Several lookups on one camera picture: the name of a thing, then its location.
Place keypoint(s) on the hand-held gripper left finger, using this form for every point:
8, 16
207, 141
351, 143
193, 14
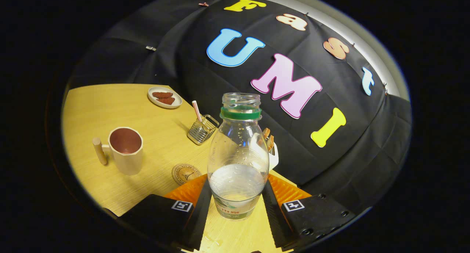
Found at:
200, 216

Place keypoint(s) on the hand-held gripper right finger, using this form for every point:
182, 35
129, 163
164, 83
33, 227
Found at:
273, 216

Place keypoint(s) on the round cork coaster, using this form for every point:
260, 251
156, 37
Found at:
185, 174

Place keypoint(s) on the clear plastic juice bottle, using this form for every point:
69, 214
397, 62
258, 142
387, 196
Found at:
238, 187

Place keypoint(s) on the white toaster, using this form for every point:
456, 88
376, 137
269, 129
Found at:
273, 159

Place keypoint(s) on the black backdrop cloth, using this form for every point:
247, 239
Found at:
330, 165

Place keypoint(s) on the red checked paper straw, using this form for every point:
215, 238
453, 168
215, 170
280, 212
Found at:
197, 111

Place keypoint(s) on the small white plate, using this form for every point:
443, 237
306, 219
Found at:
165, 105

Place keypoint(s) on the brown sausage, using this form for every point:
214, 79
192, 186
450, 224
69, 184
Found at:
162, 95
167, 101

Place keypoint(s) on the wooden table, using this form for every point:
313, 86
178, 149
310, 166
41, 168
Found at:
110, 109

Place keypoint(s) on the white clip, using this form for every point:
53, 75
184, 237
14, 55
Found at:
150, 47

